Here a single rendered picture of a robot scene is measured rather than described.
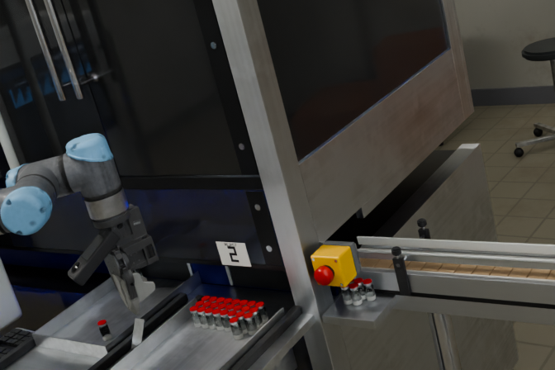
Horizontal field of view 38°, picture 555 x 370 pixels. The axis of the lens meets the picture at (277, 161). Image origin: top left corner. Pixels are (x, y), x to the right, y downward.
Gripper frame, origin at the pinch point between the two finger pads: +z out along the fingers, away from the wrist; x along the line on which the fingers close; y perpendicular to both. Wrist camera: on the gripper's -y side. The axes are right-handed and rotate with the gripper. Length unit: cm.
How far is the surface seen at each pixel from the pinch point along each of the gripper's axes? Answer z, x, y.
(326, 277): 7.4, -13.4, 36.7
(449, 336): 32, -20, 60
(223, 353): 19.0, 0.6, 15.8
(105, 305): 19, 49, 9
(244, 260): 6.6, 9.7, 31.2
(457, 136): 107, 226, 309
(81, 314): 19, 51, 3
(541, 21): 52, 205, 379
